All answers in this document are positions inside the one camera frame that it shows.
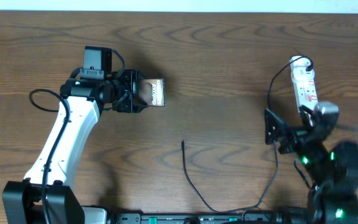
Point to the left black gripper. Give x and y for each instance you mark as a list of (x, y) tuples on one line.
[(132, 76)]

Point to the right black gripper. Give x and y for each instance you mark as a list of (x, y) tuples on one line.
[(294, 135)]

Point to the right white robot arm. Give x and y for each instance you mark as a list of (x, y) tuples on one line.
[(333, 196)]

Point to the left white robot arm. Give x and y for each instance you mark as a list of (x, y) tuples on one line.
[(45, 195)]

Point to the white power strip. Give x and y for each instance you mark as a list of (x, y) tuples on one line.
[(302, 76)]

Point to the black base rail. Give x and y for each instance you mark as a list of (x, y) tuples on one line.
[(252, 217)]

